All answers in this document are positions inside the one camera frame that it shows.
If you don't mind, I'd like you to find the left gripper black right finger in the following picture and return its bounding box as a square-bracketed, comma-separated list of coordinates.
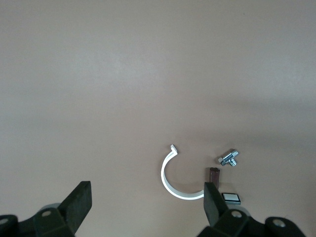
[197, 181, 256, 237]

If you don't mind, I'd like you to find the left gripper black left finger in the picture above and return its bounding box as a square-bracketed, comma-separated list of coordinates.
[33, 180, 93, 237]

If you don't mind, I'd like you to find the black white-faced push button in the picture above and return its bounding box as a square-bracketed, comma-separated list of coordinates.
[221, 192, 242, 206]

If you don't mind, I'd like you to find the brown ribbed block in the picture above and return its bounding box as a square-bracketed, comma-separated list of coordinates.
[206, 166, 221, 190]

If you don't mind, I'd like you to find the silver metal tee fitting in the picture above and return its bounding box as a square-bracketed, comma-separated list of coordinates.
[218, 148, 240, 167]

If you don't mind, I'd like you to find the white curved pipe clamp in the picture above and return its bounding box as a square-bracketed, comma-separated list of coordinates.
[160, 144, 206, 200]

